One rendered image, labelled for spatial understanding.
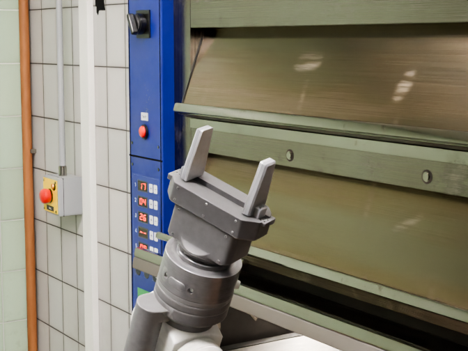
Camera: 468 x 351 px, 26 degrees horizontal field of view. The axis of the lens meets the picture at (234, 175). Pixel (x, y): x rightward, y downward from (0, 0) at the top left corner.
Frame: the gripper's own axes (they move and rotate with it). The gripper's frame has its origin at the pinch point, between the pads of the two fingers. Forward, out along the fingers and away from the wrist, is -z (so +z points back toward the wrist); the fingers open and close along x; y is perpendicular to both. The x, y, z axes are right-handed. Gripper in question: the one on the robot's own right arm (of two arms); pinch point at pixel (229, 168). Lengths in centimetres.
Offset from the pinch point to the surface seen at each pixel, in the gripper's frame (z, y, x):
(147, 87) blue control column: 39, 89, 72
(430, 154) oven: 11, 57, -3
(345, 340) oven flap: 38, 41, -6
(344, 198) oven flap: 29, 67, 11
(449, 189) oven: 14, 55, -9
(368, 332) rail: 34, 40, -9
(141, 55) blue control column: 33, 91, 77
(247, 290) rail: 47, 53, 17
